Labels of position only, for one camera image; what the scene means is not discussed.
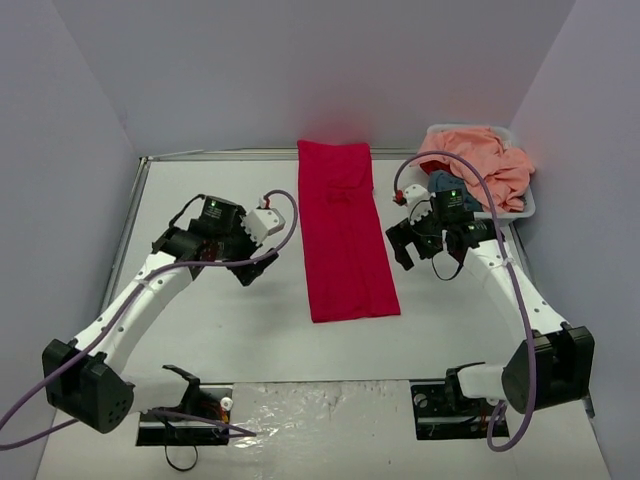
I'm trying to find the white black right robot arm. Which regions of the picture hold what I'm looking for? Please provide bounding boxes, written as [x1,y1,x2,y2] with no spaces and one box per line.
[386,184,595,414]

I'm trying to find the salmon pink t shirt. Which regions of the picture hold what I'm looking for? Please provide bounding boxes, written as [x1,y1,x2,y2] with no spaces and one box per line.
[411,126,535,213]

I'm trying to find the black cable loop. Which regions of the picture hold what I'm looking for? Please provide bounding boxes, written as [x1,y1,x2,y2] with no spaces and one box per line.
[164,442,199,473]

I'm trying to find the dark red t shirt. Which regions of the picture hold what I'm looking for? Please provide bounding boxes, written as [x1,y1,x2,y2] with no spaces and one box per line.
[420,161,442,175]

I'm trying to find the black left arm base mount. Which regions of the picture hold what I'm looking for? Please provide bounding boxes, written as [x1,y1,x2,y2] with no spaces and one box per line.
[135,384,233,447]

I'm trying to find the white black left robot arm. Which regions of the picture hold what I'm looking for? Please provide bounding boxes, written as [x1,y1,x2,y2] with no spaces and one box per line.
[42,194,286,434]

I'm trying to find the teal blue t shirt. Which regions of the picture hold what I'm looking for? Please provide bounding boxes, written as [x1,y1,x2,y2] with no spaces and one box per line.
[427,170,483,212]

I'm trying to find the crimson red t shirt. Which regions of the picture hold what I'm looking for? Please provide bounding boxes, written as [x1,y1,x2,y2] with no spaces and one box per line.
[297,140,401,323]

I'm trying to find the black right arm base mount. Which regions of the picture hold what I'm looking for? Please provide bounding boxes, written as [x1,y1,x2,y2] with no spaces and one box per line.
[409,379,493,441]

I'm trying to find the white plastic laundry basket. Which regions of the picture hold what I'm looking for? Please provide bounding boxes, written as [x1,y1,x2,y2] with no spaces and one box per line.
[420,124,535,221]

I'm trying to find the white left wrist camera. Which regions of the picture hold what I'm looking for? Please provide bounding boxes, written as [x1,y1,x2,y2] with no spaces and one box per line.
[240,196,286,246]

